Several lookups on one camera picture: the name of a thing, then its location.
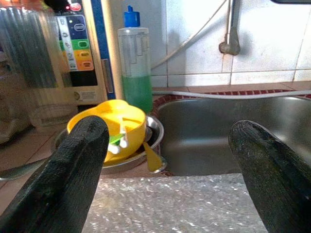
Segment cream water ionizer machine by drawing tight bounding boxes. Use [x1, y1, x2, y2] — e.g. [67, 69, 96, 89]
[43, 0, 124, 105]

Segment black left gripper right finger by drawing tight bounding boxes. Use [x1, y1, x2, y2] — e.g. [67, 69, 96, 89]
[227, 119, 311, 233]

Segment yellow plastic bowl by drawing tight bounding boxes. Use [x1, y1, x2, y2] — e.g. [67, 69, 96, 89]
[67, 99, 147, 163]

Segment ribbed glass jar orange lid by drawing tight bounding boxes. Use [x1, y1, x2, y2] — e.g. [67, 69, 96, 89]
[0, 7, 78, 128]

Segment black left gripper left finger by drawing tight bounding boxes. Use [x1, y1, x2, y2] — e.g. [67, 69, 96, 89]
[0, 116, 110, 233]

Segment green dish soap bottle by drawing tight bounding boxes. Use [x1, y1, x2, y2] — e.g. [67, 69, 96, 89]
[117, 5, 154, 115]

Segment stainless steel bowl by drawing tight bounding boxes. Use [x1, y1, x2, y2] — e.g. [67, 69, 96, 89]
[53, 115, 165, 168]

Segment straight white hose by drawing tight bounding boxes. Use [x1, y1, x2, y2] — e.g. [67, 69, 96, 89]
[152, 89, 311, 100]

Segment stainless steel sink basin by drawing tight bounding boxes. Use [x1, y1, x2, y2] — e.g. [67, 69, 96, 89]
[152, 96, 311, 177]

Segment metal spoon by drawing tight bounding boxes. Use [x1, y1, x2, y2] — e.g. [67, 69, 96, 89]
[0, 157, 49, 182]

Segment curved white hose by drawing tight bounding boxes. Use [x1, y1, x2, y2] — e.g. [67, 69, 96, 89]
[151, 0, 229, 71]

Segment black pan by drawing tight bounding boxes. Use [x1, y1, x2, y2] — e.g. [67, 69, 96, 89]
[269, 0, 311, 4]

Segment metal faucet pipe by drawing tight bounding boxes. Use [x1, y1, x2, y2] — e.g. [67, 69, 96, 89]
[219, 0, 242, 56]

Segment clear bubble wrap sheet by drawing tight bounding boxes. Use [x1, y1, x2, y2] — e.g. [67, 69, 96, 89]
[82, 173, 268, 233]

